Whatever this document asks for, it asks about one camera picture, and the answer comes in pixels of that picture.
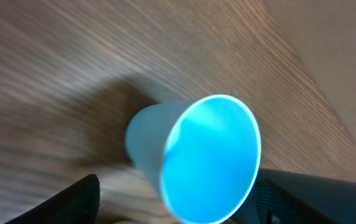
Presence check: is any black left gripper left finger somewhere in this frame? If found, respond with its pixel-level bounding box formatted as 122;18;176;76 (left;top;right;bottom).
6;174;100;224

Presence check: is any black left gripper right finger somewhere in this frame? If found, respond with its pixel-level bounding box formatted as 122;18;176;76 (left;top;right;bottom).
232;169;356;223

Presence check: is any light blue small cup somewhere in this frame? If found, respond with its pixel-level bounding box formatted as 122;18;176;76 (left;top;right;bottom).
124;95;261;223

